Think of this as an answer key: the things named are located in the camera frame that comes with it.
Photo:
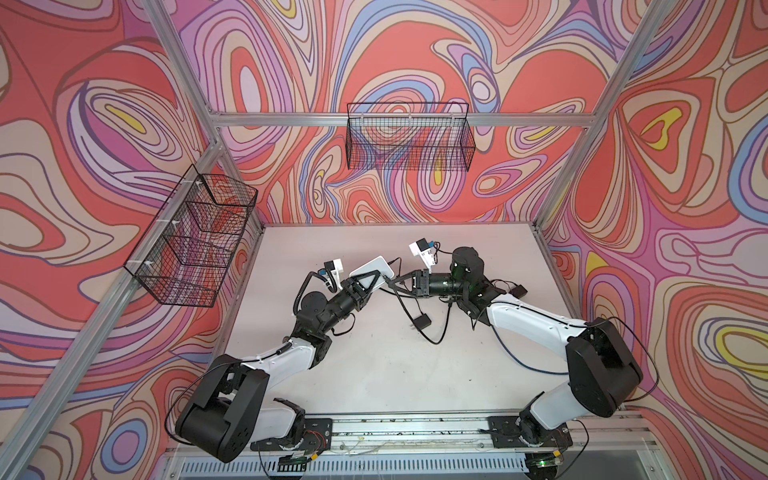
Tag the back wire mesh basket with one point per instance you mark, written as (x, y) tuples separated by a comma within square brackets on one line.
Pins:
[(409, 136)]

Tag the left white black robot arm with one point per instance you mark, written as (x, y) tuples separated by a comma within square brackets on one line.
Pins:
[(227, 412)]

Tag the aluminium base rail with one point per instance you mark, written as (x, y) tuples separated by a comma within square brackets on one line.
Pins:
[(442, 445)]

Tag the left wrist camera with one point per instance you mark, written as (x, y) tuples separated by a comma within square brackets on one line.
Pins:
[(332, 271)]

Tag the wire mesh basket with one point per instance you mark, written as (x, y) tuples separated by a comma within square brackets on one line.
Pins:
[(409, 136), (186, 254)]

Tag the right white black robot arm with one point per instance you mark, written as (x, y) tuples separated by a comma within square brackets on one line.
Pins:
[(602, 372)]

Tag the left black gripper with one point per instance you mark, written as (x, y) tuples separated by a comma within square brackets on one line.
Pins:
[(357, 299)]

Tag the left wire mesh basket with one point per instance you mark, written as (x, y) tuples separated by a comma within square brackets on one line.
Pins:
[(186, 254)]

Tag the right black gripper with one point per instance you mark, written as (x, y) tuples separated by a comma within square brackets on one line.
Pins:
[(417, 283)]

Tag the small white network switch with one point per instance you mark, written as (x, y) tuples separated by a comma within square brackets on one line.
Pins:
[(373, 274)]

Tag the black power adapter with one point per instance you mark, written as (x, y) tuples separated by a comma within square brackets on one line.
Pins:
[(419, 322), (512, 288)]

